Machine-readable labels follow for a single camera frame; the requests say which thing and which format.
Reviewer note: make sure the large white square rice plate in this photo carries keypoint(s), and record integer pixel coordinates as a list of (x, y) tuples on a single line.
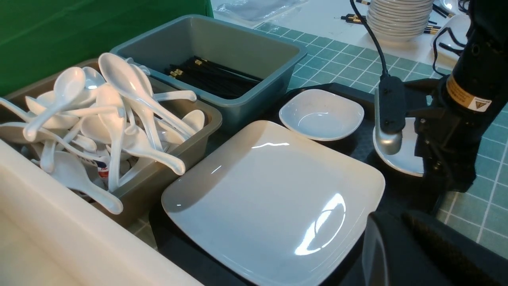
[(274, 207)]

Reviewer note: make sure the background stack of white dishes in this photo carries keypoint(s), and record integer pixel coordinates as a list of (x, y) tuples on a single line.
[(398, 20)]

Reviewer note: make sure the grey wrist camera with cable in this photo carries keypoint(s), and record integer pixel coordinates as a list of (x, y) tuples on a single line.
[(389, 101)]

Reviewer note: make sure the pile of black chopsticks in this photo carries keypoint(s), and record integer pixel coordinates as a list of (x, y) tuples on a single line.
[(213, 78)]

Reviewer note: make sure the white spoon top of pile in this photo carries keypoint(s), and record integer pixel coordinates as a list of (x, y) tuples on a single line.
[(67, 87)]

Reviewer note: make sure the small white dish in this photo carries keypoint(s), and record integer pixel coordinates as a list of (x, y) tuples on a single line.
[(404, 161), (321, 116)]

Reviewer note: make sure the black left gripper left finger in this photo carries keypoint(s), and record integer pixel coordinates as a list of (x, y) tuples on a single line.
[(392, 257)]

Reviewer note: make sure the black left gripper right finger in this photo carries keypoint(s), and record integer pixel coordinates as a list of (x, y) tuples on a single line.
[(462, 261)]

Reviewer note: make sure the white spoon centre upright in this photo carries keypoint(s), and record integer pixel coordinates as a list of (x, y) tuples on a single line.
[(124, 78)]

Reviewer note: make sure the large white plastic tub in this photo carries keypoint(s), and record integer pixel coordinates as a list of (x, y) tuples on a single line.
[(51, 237)]

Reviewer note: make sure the grey-blue chopstick bin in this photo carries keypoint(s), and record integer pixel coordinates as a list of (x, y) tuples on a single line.
[(265, 56)]

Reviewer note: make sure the clear plastic bag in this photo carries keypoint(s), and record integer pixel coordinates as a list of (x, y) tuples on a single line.
[(256, 10)]

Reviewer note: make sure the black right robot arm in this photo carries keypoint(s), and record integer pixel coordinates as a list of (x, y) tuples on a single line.
[(479, 79)]

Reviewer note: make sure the green backdrop cloth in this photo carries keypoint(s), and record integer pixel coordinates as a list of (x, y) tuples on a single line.
[(41, 37)]

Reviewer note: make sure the white spoon left hanging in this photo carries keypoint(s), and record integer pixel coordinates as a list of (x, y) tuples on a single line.
[(70, 172)]

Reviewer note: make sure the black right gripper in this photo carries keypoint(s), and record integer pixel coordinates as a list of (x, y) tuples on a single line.
[(449, 134)]

